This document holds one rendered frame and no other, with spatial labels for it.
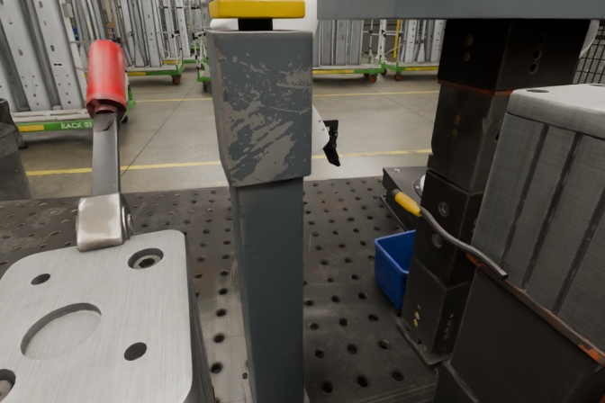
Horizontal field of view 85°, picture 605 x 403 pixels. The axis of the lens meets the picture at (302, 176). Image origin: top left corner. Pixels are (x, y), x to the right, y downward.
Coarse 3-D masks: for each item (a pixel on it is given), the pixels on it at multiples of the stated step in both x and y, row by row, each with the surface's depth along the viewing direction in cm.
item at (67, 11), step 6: (60, 0) 482; (66, 6) 485; (66, 12) 488; (66, 18) 494; (66, 24) 493; (72, 36) 508; (72, 48) 507; (78, 54) 524; (78, 60) 522; (78, 66) 521; (78, 72) 522; (78, 78) 525; (84, 78) 536; (84, 84) 535; (84, 90) 535; (84, 96) 538
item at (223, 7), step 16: (224, 0) 21; (240, 0) 21; (256, 0) 22; (272, 0) 22; (288, 0) 22; (224, 16) 21; (240, 16) 22; (256, 16) 22; (272, 16) 22; (288, 16) 23; (304, 16) 23
